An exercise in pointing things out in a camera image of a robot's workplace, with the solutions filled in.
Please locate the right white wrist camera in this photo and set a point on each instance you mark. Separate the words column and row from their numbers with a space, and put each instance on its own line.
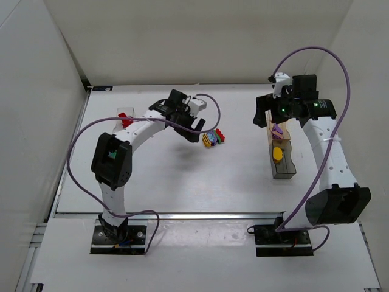
column 278, row 80

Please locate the grey translucent container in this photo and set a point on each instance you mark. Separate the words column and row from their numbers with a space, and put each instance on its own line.
column 285, row 169

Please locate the yellow round lego brick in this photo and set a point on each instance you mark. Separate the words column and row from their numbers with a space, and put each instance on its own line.
column 277, row 154

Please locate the purple lego piece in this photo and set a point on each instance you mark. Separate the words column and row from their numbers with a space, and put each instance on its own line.
column 277, row 135

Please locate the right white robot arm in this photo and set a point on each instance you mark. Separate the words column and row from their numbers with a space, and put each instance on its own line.
column 335, row 197

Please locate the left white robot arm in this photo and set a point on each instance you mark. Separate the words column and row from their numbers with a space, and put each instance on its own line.
column 113, row 158

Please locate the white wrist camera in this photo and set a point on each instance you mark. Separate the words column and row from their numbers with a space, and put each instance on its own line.
column 196, row 105
column 278, row 80

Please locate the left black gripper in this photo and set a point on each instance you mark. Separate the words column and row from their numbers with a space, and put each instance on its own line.
column 185, row 122

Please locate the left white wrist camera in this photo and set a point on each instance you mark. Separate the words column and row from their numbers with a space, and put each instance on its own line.
column 196, row 105

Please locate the orange translucent container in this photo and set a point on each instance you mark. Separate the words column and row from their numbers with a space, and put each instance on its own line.
column 283, row 126

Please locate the red lego brick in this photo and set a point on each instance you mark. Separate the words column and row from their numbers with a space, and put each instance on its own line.
column 124, row 118

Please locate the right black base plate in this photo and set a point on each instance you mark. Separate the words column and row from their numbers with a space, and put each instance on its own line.
column 269, row 243

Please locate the yellow purple green lego stack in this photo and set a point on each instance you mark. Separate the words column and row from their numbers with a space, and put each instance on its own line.
column 212, row 138

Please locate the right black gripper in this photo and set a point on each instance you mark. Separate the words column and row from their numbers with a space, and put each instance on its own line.
column 268, row 103

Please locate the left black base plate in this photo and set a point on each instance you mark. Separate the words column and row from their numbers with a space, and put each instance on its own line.
column 133, row 243

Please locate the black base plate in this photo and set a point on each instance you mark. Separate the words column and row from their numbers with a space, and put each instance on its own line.
column 133, row 243
column 269, row 243

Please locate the purple lego plate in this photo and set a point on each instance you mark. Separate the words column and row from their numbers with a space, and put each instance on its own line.
column 277, row 128

